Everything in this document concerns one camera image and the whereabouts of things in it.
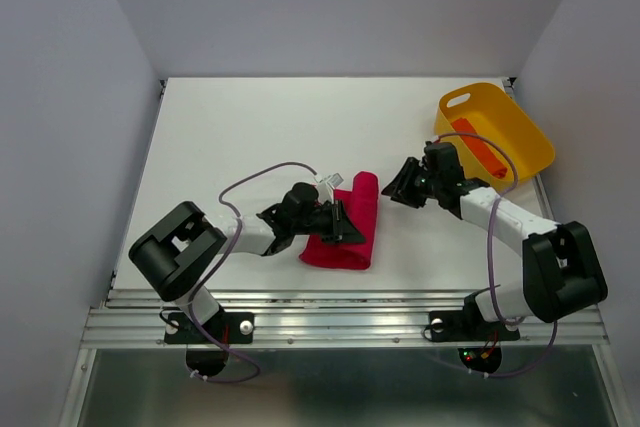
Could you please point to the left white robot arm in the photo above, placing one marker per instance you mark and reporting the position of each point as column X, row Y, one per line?
column 178, row 253

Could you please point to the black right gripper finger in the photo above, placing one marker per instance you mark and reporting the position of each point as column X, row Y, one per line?
column 411, row 199
column 407, row 183

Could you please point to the yellow plastic basket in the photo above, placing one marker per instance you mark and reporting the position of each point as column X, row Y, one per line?
column 509, row 132

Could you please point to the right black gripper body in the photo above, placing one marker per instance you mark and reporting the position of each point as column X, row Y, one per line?
column 429, row 182

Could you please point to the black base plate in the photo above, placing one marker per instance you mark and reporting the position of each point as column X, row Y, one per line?
column 228, row 328
column 455, row 326

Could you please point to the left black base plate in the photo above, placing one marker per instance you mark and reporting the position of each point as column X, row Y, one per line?
column 228, row 328

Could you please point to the red t shirt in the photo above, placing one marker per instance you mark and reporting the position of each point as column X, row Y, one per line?
column 355, row 251

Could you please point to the orange rolled t shirt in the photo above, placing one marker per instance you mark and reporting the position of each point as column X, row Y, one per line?
column 480, row 149

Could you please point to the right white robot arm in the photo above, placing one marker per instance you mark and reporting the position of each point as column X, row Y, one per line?
column 561, row 273

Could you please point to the aluminium rail frame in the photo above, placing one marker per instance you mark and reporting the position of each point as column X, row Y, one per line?
column 336, row 348

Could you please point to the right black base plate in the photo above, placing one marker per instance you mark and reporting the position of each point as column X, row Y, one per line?
column 455, row 326

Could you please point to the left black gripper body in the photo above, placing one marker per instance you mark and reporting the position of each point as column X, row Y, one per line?
column 320, row 221

